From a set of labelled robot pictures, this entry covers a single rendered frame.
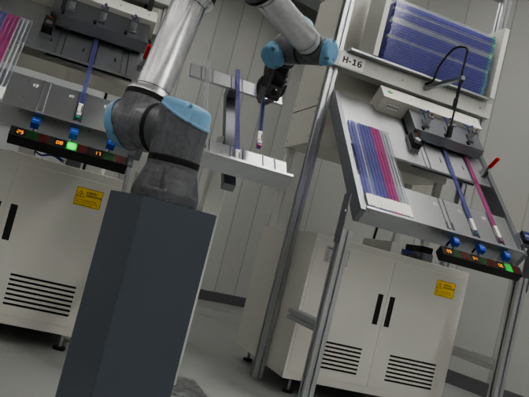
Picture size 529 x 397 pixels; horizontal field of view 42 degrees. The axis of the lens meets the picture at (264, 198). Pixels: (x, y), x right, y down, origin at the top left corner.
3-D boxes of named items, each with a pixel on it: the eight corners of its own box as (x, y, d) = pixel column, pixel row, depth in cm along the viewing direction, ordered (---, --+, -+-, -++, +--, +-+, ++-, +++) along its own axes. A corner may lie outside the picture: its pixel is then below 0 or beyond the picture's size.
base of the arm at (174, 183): (208, 213, 150) (220, 169, 151) (146, 196, 141) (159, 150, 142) (176, 207, 162) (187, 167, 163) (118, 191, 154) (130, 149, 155)
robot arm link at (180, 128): (176, 156, 144) (193, 94, 145) (131, 148, 152) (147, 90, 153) (211, 169, 154) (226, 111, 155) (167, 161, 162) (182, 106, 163)
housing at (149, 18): (146, 53, 263) (157, 22, 255) (13, 10, 248) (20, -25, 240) (146, 43, 269) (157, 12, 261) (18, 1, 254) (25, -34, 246)
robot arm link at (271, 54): (287, 46, 192) (307, 30, 198) (255, 45, 198) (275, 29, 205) (293, 72, 196) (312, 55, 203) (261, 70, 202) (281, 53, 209)
